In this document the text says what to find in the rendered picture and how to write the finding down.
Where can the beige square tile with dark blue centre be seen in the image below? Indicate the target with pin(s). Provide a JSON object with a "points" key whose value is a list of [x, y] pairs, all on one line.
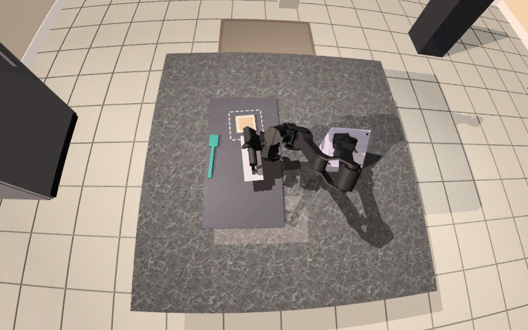
{"points": [[243, 121]]}

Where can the teal small trowel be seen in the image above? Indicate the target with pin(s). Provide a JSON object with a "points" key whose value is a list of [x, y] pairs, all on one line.
{"points": [[213, 142]]}

